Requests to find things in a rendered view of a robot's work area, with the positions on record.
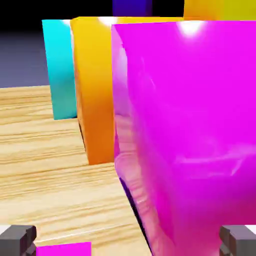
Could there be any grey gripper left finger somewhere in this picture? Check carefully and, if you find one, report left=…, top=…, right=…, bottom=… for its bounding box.
left=0, top=224, right=37, bottom=256

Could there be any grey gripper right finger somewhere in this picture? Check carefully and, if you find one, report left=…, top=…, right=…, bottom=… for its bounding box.
left=218, top=224, right=256, bottom=256

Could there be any small magenta cube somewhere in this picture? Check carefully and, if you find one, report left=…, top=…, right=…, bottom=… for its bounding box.
left=35, top=241, right=92, bottom=256

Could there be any small yellow cube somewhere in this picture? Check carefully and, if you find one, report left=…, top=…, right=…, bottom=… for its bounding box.
left=183, top=0, right=256, bottom=22

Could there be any small blue cube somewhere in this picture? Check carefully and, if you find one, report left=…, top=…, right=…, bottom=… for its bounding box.
left=111, top=0, right=153, bottom=18

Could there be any large magenta box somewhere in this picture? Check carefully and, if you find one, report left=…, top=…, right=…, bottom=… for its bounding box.
left=110, top=20, right=256, bottom=256

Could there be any large orange box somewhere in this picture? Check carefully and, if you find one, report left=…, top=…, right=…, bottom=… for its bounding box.
left=69, top=16, right=185, bottom=166

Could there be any large cyan box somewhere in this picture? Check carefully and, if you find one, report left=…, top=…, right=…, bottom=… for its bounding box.
left=41, top=19, right=78, bottom=121

